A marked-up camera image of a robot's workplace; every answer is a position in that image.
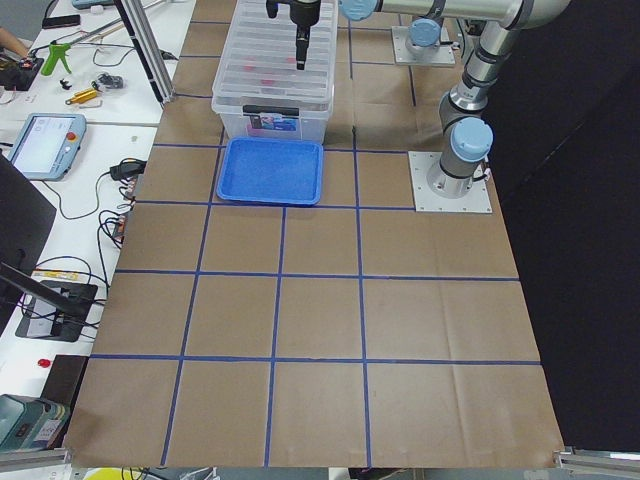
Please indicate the green handled reacher grabber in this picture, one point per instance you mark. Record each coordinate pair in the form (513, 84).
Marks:
(57, 49)

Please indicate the black monitor stand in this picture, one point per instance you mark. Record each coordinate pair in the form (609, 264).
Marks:
(51, 310)

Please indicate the aluminium frame post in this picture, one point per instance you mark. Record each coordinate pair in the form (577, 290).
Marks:
(139, 29)

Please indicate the person hand at desk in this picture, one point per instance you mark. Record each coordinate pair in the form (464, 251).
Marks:
(12, 43)

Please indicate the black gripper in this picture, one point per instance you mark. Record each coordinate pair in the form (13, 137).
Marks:
(303, 13)

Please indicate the clear plastic storage box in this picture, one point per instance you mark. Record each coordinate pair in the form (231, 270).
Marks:
(310, 125)

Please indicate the smartphone on desk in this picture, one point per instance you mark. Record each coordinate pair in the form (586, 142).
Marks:
(61, 21)

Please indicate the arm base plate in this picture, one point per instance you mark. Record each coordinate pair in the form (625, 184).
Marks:
(406, 53)
(436, 192)

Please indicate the blue grey teach pendant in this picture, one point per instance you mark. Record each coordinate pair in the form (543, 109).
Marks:
(47, 145)

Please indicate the blue plastic tray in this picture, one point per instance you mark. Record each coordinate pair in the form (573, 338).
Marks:
(272, 171)

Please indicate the clear plastic box lid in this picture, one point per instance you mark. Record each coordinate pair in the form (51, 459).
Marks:
(254, 38)

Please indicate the black box latch handle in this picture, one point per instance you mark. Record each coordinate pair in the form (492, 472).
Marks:
(270, 110)

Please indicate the gold cylinder tool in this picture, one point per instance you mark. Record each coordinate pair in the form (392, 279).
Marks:
(88, 98)

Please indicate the black power adapter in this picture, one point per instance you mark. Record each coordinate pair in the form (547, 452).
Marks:
(127, 168)

